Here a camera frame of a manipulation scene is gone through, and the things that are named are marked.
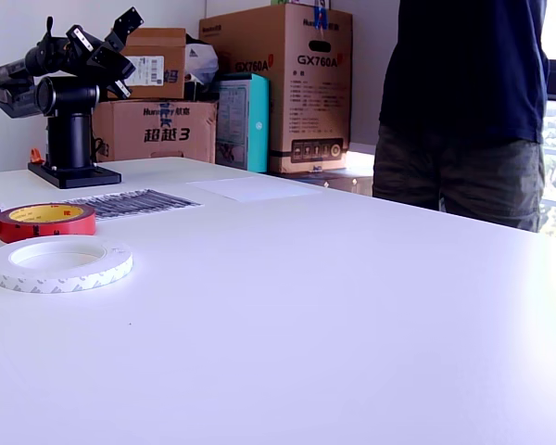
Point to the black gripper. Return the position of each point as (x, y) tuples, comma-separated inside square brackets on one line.
[(81, 39)]

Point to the red tape roll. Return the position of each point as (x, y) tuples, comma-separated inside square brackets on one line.
[(46, 232)]

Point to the white tape roll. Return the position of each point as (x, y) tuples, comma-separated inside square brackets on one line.
[(9, 278)]

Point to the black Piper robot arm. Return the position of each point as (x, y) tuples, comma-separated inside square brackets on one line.
[(69, 134)]

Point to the small labelled cardboard box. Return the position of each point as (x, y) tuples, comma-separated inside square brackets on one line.
[(167, 46)]

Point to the wide brown cardboard box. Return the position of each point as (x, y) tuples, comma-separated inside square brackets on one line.
[(134, 139)]

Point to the white plastic bag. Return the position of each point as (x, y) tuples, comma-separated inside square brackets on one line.
[(204, 58)]

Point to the orange black clamp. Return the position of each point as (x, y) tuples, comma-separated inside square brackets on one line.
[(37, 156)]

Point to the black scribbled paper sheet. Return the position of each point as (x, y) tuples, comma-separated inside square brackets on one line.
[(143, 204)]

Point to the teal box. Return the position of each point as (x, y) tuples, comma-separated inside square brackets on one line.
[(255, 125)]

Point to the plain white paper sheet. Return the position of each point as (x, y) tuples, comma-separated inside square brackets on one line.
[(255, 189)]

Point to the tall GX760A cardboard box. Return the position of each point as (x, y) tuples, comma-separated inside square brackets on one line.
[(306, 92)]

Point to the blue red tag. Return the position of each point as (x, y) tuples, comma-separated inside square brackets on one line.
[(322, 18)]

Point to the person in dark shirt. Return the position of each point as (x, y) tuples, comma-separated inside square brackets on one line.
[(463, 69)]

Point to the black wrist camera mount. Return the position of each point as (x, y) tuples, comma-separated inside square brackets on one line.
[(125, 21)]

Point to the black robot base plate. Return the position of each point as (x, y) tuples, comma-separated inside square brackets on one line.
[(83, 178)]

